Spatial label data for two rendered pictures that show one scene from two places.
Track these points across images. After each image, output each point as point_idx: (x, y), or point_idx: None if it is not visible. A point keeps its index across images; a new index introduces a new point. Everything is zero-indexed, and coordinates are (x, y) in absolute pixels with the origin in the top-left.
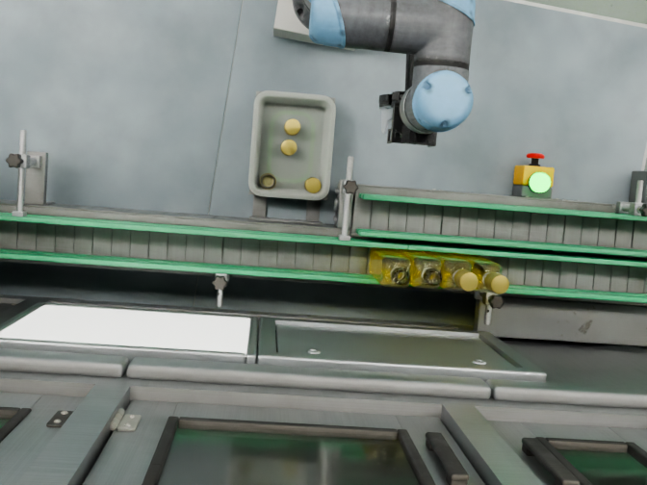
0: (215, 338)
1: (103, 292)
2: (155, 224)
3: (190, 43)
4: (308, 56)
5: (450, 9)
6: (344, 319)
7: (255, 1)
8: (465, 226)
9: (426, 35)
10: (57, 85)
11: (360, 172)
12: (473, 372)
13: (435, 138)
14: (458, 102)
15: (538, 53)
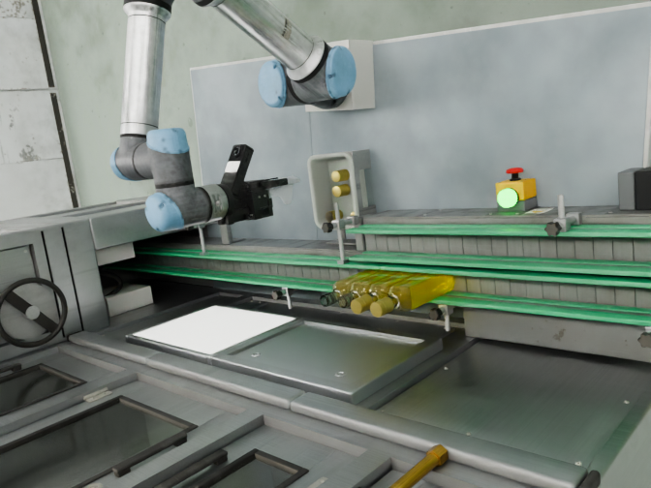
0: (230, 338)
1: (280, 289)
2: (263, 255)
3: (288, 128)
4: (349, 119)
5: (150, 150)
6: (395, 314)
7: None
8: (440, 244)
9: (148, 169)
10: None
11: (395, 200)
12: (307, 384)
13: (254, 214)
14: (158, 215)
15: (513, 70)
